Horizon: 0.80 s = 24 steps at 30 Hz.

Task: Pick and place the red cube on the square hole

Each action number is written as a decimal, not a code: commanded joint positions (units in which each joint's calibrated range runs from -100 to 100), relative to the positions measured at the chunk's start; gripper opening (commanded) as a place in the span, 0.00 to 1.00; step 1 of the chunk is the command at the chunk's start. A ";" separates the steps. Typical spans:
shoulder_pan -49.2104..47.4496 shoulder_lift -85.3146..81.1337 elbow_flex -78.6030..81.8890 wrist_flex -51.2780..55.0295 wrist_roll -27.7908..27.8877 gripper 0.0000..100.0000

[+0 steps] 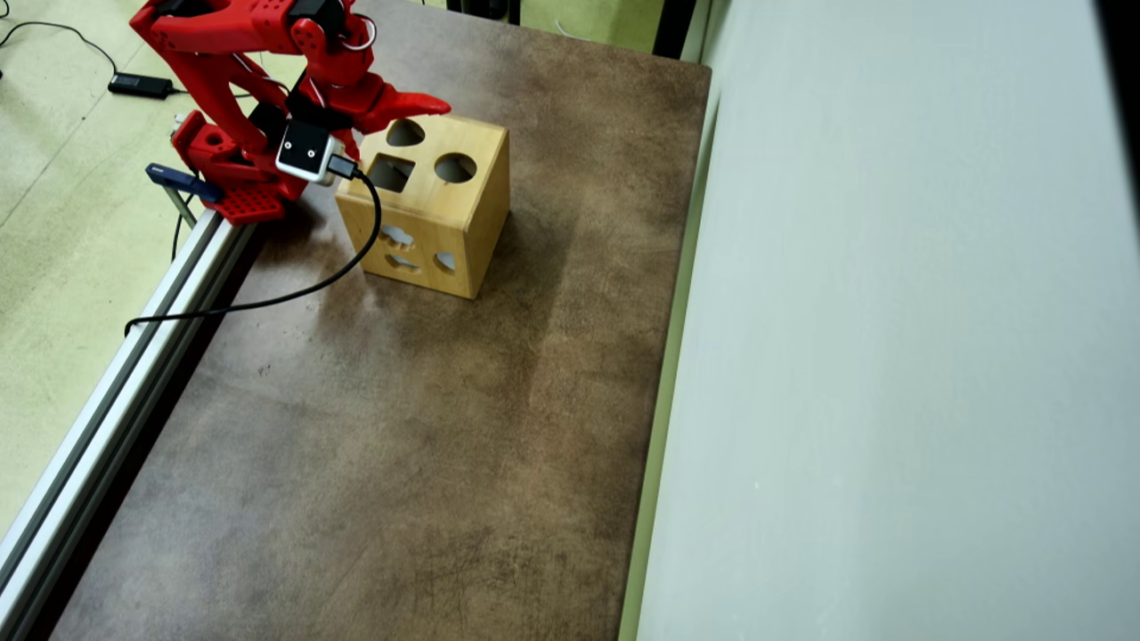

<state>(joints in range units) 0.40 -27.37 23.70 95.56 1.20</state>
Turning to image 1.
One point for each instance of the black power adapter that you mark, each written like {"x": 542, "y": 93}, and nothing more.
{"x": 141, "y": 85}

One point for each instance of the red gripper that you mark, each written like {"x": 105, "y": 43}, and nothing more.
{"x": 385, "y": 99}

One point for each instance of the blue clamp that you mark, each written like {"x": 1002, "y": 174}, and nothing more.
{"x": 183, "y": 181}

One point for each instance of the dark vertical post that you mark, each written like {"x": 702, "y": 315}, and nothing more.
{"x": 674, "y": 27}

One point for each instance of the silver black camera box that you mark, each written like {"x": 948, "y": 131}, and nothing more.
{"x": 305, "y": 150}

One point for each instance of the aluminium profile rail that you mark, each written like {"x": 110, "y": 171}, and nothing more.
{"x": 134, "y": 365}

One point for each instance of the wooden shape sorter box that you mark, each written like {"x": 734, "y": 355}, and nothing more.
{"x": 427, "y": 200}

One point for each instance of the black furniture base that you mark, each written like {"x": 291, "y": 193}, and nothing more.
{"x": 485, "y": 7}

